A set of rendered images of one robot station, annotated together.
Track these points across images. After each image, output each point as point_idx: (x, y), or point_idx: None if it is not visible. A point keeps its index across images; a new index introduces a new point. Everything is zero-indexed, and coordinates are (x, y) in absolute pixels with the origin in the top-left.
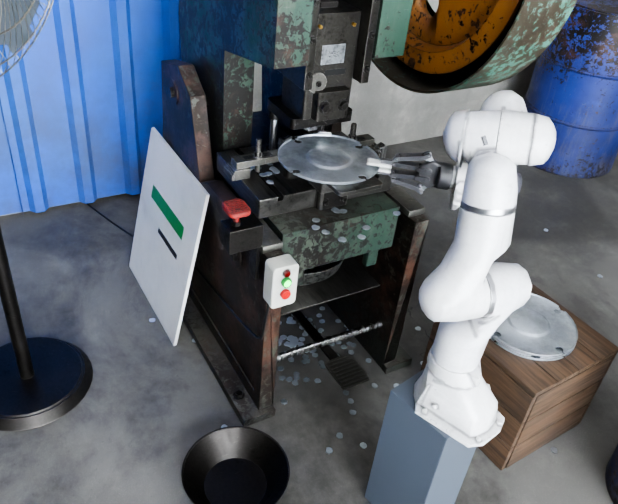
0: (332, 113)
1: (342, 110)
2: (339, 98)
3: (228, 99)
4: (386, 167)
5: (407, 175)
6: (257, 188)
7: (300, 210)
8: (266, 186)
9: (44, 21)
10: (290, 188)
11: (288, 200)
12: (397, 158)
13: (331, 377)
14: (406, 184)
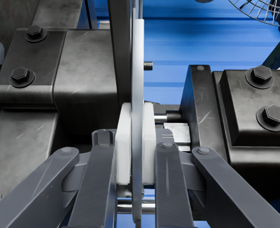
0: (246, 97)
1: (257, 117)
2: None
3: (170, 109)
4: (145, 128)
5: (104, 195)
6: (93, 10)
7: (30, 19)
8: (91, 21)
9: (233, 3)
10: (83, 28)
11: (68, 2)
12: (209, 150)
13: None
14: (26, 199)
